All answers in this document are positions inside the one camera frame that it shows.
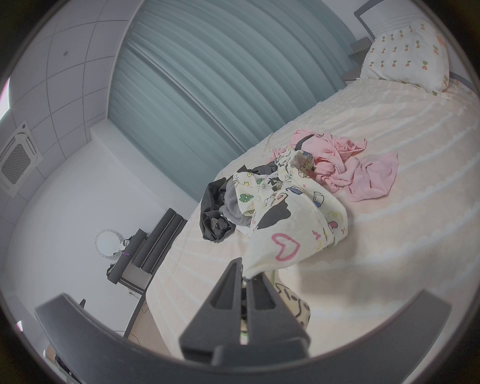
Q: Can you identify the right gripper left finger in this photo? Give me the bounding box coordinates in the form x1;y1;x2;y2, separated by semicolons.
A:
179;257;243;363

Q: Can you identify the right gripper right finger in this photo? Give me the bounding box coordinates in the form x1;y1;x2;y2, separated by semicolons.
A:
246;273;311;350

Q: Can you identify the white printed pyjama top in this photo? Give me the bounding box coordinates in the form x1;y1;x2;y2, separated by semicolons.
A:
233;149;349;340

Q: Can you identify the bed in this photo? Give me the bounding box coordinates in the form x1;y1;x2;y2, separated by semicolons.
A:
144;4;478;357

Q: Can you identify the black garment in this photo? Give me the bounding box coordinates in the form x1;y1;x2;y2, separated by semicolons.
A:
200;163;280;242

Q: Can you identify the black chest of drawers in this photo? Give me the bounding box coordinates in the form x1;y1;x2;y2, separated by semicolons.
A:
106;208;188;336

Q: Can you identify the pink garment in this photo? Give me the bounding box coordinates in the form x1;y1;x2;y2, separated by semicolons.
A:
272;129;399;203

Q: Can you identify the blue-green curtain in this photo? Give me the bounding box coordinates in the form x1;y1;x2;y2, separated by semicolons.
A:
107;37;248;203
127;0;362;152

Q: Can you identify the white ceiling air conditioner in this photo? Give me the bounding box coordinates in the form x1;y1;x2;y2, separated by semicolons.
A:
0;120;44;198

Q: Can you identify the grey bedside table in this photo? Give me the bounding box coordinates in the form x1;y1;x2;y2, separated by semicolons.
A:
343;35;372;81

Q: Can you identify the white printed pillow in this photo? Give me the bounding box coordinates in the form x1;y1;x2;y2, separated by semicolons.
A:
360;20;451;96

